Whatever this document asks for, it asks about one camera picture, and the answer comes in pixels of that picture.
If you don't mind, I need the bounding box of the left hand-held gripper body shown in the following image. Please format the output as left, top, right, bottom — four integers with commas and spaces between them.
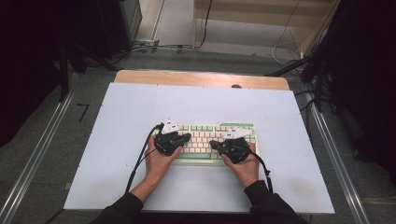
154, 119, 182, 157

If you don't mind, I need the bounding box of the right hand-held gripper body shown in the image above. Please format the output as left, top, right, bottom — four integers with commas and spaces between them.
221, 126, 256, 165

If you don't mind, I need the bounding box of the green and pink keyboard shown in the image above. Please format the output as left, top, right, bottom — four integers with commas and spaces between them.
152, 121, 262, 166

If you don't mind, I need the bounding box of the person's right hand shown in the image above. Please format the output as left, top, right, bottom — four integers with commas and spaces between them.
220, 142, 260, 189

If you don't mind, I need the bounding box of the person's left hand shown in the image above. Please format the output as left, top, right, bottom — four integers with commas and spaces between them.
144, 134, 183, 186

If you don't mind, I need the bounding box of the white board sheet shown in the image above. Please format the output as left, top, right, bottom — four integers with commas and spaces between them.
64, 82, 335, 215

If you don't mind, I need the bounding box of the wooden table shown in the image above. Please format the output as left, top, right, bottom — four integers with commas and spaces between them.
114, 69, 290, 91

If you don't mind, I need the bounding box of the power strip with plugs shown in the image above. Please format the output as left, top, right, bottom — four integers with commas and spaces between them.
133, 37, 161, 49

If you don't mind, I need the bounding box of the black tripod stand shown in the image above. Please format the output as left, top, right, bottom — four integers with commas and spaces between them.
264, 54, 335, 114

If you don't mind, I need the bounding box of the black metal stand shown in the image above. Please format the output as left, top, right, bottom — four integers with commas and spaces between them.
56, 45, 72, 103

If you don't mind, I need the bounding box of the black cabinet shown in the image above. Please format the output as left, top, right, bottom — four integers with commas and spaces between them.
95, 0, 143, 60

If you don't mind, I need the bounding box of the black curtain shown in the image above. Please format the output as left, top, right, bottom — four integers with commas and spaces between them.
321, 0, 396, 178
0, 0, 68, 148

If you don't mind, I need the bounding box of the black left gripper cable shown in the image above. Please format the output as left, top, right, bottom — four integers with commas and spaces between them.
125, 122, 165, 194

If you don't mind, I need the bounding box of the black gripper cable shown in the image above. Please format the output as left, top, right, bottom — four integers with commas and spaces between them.
236, 144, 275, 194
125, 122, 165, 194

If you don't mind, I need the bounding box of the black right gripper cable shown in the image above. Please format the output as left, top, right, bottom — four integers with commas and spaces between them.
236, 144, 275, 194

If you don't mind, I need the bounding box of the white floor cable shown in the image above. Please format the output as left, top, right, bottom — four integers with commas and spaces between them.
270, 29, 305, 69

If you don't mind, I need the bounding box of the metal floor rail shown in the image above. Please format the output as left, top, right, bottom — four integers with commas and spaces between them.
0, 73, 78, 224
303, 92, 372, 224

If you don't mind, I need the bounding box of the black hanging cable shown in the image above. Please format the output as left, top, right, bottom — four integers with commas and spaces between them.
197, 0, 214, 49

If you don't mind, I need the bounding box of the light wooden shelf frame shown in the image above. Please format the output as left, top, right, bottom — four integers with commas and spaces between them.
191, 0, 341, 59

